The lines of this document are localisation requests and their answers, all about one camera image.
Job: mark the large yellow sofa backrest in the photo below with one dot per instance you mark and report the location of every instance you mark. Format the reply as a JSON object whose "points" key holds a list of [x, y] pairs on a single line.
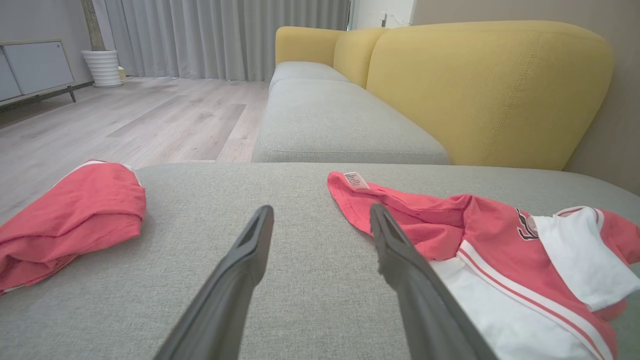
{"points": [[480, 95]]}

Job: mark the small yellow sofa backrest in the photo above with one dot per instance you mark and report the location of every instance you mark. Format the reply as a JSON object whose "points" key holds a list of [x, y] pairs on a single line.
{"points": [[352, 55]]}

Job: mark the grey pleated curtain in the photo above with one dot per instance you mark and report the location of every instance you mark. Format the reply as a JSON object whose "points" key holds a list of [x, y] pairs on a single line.
{"points": [[220, 35]]}

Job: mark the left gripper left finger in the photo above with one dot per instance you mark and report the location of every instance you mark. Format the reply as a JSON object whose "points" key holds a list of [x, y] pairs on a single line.
{"points": [[225, 310]]}

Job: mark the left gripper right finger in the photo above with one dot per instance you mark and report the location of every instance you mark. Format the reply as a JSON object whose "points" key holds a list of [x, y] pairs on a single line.
{"points": [[430, 320]]}

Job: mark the grey sideboard cabinet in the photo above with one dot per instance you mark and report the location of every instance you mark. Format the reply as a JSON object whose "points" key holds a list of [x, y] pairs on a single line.
{"points": [[35, 67]]}

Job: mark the brown plant trunk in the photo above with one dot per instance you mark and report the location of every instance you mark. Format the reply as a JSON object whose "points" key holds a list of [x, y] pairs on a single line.
{"points": [[93, 25]]}

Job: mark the yellow sofa armrest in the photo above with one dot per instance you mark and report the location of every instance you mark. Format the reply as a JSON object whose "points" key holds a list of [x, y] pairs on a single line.
{"points": [[302, 45]]}

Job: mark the red shorts with white band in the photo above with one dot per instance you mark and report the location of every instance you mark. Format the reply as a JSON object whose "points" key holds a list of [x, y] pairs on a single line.
{"points": [[75, 215]]}

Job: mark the large grey sofa chaise cushion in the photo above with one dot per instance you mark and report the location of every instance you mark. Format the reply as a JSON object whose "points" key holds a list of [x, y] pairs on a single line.
{"points": [[310, 320]]}

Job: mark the grey sofa seat cushion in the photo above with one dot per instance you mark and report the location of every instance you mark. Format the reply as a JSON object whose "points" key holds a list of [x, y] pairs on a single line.
{"points": [[335, 125], [305, 71]]}

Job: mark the white ribbed plant pot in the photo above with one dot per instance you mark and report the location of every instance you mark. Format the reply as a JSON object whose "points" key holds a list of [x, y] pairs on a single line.
{"points": [[102, 67]]}

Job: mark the small beige object by pot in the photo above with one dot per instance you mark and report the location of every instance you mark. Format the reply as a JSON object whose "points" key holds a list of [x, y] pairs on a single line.
{"points": [[122, 73]]}

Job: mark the red white striped jersey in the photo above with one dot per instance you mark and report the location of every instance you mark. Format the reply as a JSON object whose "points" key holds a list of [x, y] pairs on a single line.
{"points": [[490, 240]]}

